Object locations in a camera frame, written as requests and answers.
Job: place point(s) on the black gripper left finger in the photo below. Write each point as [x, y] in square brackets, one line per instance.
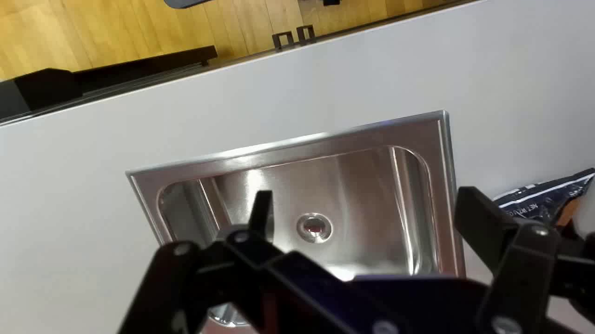
[185, 279]

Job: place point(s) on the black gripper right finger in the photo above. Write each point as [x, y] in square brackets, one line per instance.
[526, 261]

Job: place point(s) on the dark blue chip packet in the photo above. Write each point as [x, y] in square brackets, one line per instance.
[544, 196]

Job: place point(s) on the round metal sink drain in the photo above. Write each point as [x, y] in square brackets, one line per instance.
[314, 227]

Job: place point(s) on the stainless steel sink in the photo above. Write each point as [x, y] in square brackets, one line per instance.
[364, 186]

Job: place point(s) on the black furniture base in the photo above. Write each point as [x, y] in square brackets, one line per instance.
[74, 81]

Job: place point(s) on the small black bracket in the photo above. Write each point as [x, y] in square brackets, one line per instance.
[291, 36]

